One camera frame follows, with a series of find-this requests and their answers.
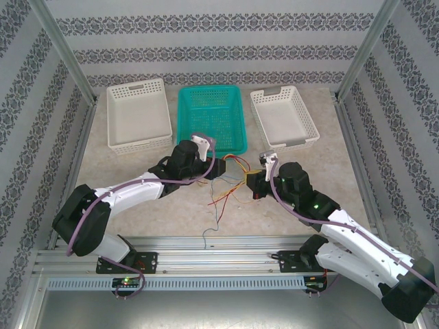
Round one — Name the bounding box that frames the teal plastic basket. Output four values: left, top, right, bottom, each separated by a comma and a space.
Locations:
177, 84, 249, 156

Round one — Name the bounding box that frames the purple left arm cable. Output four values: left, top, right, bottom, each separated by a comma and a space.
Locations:
65, 132, 219, 299

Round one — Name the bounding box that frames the grey slotted cable duct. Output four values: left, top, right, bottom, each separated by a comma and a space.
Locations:
46, 276, 306, 292

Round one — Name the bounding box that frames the aluminium side rail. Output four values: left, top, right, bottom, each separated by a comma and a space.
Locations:
334, 95, 390, 246
47, 99, 99, 251

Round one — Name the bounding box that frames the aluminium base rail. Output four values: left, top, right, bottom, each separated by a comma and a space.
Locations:
32, 234, 407, 275

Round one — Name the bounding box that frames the aluminium frame post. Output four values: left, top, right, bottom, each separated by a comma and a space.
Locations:
337, 0, 401, 100
29, 0, 99, 103

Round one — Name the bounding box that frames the blue wire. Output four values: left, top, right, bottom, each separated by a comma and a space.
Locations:
211, 173, 248, 196
202, 176, 222, 248

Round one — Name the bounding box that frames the white plastic basket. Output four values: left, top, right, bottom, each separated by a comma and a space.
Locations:
106, 77, 173, 157

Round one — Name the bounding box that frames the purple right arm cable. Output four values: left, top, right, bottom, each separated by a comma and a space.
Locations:
269, 159, 439, 299

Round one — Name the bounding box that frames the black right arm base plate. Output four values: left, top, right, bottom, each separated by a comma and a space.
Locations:
277, 249, 339, 274

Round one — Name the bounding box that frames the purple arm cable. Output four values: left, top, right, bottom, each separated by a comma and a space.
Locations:
65, 132, 219, 299
269, 159, 439, 299

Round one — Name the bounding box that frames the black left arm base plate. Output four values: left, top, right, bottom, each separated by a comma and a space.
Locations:
95, 252, 158, 275

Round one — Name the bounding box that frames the white basket with grey handles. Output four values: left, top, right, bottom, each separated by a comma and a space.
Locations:
249, 85, 321, 154

